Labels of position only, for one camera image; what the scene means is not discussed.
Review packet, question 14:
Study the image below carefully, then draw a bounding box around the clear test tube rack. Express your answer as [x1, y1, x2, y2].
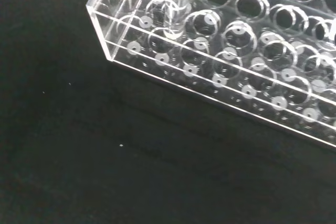
[86, 0, 336, 152]

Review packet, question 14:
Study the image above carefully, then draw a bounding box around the black bench cloth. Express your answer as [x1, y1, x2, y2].
[0, 0, 336, 224]

